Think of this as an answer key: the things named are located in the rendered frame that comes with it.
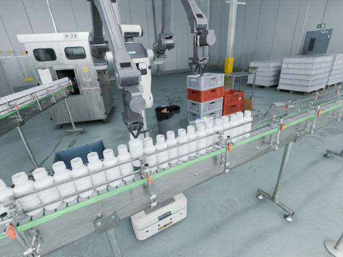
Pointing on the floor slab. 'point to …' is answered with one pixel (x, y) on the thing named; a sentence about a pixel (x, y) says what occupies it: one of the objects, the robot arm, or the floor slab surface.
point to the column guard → (228, 65)
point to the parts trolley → (241, 80)
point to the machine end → (62, 68)
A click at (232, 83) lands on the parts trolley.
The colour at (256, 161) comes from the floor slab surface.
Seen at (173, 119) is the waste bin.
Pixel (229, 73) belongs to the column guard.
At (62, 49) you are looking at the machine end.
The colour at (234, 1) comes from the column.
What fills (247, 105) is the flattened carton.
